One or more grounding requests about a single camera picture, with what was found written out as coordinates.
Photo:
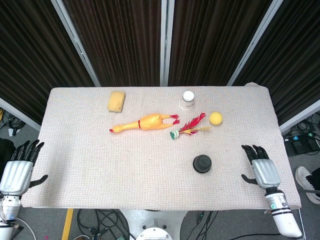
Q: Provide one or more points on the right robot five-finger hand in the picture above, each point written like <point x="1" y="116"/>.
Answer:
<point x="266" y="173"/>

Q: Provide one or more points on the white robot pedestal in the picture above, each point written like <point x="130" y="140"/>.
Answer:
<point x="155" y="217"/>

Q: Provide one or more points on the yellow floor tape strip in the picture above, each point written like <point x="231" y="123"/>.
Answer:
<point x="67" y="225"/>

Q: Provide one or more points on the white paper cup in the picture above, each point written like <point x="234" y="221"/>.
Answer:
<point x="187" y="101"/>

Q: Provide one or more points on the yellow sponge block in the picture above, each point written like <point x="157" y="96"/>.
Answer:
<point x="116" y="101"/>

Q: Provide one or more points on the white sneaker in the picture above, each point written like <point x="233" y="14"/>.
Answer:
<point x="303" y="175"/>

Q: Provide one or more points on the yellow rubber chicken toy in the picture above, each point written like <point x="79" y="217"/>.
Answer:
<point x="150" y="122"/>

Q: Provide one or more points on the bystander black clothing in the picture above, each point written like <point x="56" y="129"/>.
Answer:
<point x="5" y="152"/>

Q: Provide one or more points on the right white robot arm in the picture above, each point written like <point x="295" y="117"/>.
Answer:
<point x="282" y="212"/>

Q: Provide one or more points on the beige waffle tablecloth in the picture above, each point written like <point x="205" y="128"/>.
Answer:
<point x="100" y="162"/>

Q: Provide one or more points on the yellow foam ball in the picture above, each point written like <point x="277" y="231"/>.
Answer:
<point x="215" y="118"/>

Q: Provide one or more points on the dark partition screen grey frame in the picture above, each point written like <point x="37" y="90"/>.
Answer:
<point x="25" y="50"/>
<point x="295" y="62"/>
<point x="212" y="37"/>
<point x="120" y="37"/>

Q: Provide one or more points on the red feather shuttlecock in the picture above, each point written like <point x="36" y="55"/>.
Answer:
<point x="174" y="134"/>

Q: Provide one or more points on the black trouser leg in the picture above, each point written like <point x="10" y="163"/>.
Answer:
<point x="315" y="178"/>

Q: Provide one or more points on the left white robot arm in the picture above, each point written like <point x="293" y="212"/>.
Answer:
<point x="8" y="212"/>

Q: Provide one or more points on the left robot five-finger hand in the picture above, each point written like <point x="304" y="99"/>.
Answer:
<point x="17" y="175"/>

